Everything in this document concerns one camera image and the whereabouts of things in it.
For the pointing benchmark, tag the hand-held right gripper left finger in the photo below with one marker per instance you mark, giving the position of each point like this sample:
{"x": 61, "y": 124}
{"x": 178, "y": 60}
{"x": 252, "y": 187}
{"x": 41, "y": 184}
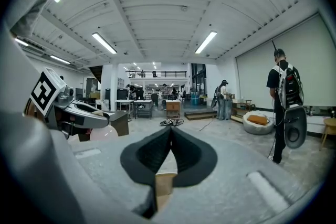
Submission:
{"x": 105, "y": 170}

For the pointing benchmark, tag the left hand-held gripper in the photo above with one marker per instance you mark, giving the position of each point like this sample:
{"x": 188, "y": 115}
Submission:
{"x": 47, "y": 89}

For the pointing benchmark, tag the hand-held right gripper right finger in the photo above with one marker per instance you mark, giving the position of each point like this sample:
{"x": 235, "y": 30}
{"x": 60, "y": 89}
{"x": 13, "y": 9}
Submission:
{"x": 236, "y": 191}

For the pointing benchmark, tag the person's left forearm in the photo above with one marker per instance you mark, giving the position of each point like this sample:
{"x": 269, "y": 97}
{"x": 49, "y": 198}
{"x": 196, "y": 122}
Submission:
{"x": 32, "y": 112}

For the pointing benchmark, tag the cardboard box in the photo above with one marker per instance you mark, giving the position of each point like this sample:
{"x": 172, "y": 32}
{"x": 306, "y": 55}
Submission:
{"x": 95, "y": 95}

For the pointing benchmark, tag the grey metal cabinet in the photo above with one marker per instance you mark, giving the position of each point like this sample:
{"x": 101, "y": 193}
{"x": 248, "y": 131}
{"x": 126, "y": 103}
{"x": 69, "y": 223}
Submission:
{"x": 92, "y": 84}

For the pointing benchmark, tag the dark wooden chair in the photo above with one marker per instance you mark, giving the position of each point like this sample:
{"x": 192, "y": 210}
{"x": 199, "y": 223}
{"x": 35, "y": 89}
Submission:
{"x": 119, "y": 123}

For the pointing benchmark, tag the white work table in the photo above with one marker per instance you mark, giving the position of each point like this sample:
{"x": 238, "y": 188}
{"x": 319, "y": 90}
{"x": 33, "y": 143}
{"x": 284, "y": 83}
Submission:
{"x": 143, "y": 101}
{"x": 123, "y": 101}

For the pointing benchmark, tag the black cabinets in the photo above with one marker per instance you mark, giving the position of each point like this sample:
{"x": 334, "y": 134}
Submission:
{"x": 120, "y": 94}

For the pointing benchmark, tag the white beanbag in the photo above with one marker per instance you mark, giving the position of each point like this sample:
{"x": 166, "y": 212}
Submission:
{"x": 256, "y": 129}

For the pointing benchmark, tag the orange cushion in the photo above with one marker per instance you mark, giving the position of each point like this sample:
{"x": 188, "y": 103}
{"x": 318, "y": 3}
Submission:
{"x": 257, "y": 119}

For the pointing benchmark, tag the low wooden shelf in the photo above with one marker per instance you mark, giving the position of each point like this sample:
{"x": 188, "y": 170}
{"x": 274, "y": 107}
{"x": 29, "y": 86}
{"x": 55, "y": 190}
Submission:
{"x": 237, "y": 110}

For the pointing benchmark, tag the small wooden cabinet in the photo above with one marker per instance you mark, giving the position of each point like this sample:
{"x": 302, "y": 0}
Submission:
{"x": 173, "y": 107}

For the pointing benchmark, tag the low wooden step platform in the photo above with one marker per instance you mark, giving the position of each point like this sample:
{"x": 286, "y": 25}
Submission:
{"x": 200, "y": 115}

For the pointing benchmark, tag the black mezzanine railing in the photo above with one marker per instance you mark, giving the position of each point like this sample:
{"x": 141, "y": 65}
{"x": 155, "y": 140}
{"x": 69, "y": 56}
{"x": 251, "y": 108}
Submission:
{"x": 168, "y": 74}

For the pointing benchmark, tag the blue bin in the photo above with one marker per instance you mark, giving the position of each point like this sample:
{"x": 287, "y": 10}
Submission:
{"x": 195, "y": 99}

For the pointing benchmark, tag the black framed glass doors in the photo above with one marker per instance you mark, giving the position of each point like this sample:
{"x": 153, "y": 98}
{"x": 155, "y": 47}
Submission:
{"x": 198, "y": 76}

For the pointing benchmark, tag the wooden stool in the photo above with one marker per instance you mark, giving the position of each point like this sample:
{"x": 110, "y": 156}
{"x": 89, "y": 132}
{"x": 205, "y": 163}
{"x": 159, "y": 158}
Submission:
{"x": 330, "y": 122}

